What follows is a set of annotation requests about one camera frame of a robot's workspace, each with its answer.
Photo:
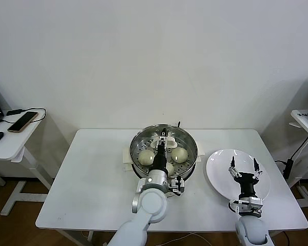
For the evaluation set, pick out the white electric cooker base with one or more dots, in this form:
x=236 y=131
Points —
x=125 y=156

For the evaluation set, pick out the gold smartphone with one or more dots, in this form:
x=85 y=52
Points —
x=21 y=122

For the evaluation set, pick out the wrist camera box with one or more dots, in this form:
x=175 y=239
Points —
x=249 y=205
x=175 y=187

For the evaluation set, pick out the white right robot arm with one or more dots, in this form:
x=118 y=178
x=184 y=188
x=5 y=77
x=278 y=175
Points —
x=251 y=230

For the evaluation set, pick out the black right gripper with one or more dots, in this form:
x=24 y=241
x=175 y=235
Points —
x=247 y=185

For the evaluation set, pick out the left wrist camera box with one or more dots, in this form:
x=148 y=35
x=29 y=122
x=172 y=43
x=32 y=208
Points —
x=175 y=187

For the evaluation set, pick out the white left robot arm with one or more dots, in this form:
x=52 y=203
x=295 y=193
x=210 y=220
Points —
x=151 y=205

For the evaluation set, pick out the white table leg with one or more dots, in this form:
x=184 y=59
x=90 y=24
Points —
x=91 y=238

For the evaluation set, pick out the white side table with label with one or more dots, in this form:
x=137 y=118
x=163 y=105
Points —
x=304 y=124

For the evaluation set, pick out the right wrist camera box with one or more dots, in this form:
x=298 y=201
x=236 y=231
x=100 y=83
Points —
x=249 y=205

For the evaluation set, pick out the stainless steel steamer basket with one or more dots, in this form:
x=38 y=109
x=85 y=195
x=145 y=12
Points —
x=141 y=173

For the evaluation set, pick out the white steamed baozi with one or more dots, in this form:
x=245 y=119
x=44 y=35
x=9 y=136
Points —
x=179 y=154
x=146 y=157
x=170 y=169

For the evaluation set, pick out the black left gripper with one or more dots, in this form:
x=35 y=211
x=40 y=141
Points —
x=159 y=159

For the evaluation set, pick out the white side table with phone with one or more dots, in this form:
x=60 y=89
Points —
x=12 y=147

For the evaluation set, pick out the white round plate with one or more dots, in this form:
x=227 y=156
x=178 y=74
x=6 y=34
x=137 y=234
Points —
x=218 y=174

